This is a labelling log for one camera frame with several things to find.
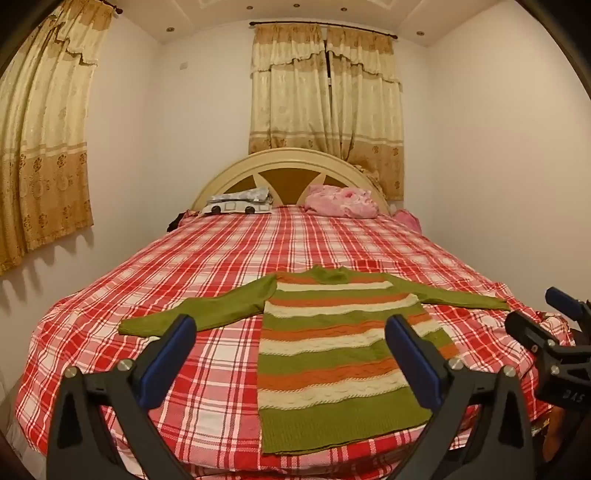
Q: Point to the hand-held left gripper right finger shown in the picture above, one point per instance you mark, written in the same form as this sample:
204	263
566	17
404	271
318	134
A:
413	364

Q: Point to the pink floral pillow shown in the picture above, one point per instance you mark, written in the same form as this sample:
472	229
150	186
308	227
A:
337	201

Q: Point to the dark cloth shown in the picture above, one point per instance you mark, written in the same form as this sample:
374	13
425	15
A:
174	222

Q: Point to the cream wooden headboard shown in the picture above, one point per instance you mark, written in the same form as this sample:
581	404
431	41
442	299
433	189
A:
240	166

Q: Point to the green striped knit sweater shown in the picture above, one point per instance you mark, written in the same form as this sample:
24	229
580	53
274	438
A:
323	332

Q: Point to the wide beige floral curtain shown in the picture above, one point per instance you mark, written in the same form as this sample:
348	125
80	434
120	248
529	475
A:
46	138

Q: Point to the beige floral curtain panel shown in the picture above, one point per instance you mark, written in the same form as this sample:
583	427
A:
286	92
369	106

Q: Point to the dark curtain rod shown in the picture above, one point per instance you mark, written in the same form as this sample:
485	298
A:
252	23
111	7

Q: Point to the red plaid bed blanket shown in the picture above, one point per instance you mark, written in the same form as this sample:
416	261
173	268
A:
277	240

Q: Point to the pink cloth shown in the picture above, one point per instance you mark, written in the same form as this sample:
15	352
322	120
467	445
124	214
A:
406	218

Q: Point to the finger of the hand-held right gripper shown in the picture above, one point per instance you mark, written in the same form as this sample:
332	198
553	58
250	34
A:
531	332
570	304

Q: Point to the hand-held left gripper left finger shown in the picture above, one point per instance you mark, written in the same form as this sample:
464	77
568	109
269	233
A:
171	360

